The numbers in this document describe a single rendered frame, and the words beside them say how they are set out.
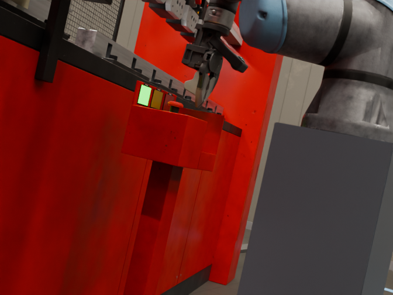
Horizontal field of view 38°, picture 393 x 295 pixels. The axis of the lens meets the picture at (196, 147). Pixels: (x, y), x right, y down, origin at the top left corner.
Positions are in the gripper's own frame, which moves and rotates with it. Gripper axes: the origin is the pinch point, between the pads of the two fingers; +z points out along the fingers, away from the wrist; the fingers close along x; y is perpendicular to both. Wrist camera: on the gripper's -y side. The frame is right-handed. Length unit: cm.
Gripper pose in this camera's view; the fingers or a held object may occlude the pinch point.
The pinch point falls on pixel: (200, 103)
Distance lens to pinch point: 147.1
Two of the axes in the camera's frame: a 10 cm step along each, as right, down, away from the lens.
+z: -2.9, 9.6, 0.4
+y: -8.5, -2.8, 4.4
